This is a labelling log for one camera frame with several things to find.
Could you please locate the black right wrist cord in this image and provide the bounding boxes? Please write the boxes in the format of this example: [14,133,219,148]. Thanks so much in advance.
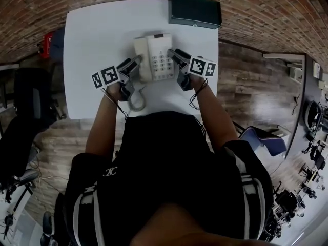
[189,77,209,110]

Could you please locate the white telephone cord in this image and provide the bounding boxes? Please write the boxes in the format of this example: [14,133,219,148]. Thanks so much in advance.
[126,82,149,113]

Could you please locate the dark grey desk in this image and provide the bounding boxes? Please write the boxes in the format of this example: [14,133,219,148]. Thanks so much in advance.
[283,53,328,161]

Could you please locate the black left wrist cord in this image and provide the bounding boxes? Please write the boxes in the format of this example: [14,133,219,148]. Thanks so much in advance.
[101,88,130,121]

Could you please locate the round black white device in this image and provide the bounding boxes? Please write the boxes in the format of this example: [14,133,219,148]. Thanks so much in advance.
[304,100,325,136]

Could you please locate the white table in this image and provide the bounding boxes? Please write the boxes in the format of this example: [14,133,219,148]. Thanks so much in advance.
[63,0,220,120]

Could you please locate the white telephone base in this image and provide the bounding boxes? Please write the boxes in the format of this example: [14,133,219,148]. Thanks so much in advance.
[145,34,176,82]

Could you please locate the black office chair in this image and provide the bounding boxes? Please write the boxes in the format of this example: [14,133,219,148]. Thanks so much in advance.
[0,67,61,186]

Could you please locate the blue chair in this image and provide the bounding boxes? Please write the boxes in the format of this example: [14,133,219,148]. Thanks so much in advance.
[239,126,288,159]

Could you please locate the black shirt with white stripes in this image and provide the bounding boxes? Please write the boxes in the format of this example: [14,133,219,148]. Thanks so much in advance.
[63,111,275,246]

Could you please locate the black wrist cord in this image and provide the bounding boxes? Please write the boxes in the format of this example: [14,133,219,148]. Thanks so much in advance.
[189,77,209,110]
[101,88,130,121]

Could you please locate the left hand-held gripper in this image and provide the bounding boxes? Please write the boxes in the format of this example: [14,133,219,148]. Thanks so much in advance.
[91,55,143,103]

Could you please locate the person's left forearm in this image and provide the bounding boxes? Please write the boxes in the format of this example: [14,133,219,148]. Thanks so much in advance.
[85,96,129,161]

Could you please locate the white shelf frame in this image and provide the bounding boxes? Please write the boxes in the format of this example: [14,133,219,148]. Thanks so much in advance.
[262,52,308,61]

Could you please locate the person's right forearm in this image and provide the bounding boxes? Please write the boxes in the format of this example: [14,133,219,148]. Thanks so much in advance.
[191,86,241,154]

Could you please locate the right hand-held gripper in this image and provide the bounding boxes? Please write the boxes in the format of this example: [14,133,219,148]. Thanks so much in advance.
[167,49,217,92]

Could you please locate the person's right hand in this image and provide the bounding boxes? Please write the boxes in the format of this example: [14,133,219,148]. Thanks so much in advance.
[189,73,208,92]

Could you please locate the person's left hand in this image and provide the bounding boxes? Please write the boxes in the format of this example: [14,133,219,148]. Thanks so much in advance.
[105,82,124,103]

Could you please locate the cream telephone handset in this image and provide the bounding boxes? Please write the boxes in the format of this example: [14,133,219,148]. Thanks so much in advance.
[133,36,152,83]

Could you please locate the black rectangular box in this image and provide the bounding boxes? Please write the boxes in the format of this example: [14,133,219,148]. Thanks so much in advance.
[168,0,222,30]

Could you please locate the red box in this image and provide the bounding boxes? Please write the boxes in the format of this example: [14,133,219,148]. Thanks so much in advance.
[42,31,55,59]

